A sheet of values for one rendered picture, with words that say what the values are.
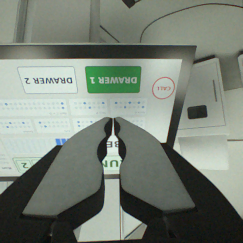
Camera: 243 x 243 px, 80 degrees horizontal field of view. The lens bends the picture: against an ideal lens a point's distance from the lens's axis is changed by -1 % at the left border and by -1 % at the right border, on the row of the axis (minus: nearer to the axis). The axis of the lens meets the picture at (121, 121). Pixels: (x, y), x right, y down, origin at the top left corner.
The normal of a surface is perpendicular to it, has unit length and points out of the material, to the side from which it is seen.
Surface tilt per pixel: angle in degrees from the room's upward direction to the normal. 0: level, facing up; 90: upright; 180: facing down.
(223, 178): 90
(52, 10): 90
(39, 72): 50
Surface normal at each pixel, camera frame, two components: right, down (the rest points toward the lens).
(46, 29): 0.04, -0.18
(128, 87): 0.04, 0.50
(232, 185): -0.60, -0.12
